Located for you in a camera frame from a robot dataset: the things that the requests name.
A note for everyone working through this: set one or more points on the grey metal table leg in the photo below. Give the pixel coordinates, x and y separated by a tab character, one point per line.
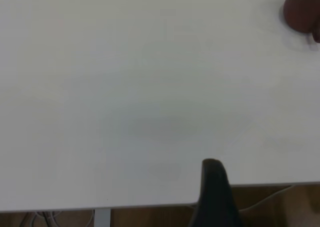
102	218

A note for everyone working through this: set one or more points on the red ceramic mug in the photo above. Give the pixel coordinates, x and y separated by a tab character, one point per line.
300	12

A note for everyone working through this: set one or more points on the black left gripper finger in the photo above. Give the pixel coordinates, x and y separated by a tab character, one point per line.
215	199

